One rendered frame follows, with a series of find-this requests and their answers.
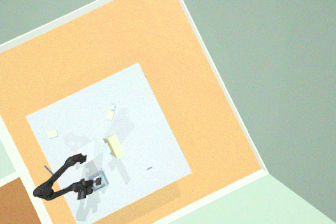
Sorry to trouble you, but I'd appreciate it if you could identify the cream flat bar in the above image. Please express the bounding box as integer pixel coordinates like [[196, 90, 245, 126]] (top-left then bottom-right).
[[106, 110, 115, 120], [47, 130, 58, 137]]

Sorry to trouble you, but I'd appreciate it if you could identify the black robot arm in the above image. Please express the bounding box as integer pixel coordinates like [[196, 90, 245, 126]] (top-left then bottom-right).
[[33, 153, 94, 201]]

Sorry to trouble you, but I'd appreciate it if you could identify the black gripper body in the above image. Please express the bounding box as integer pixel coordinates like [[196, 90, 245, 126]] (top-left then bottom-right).
[[87, 177, 102, 188]]

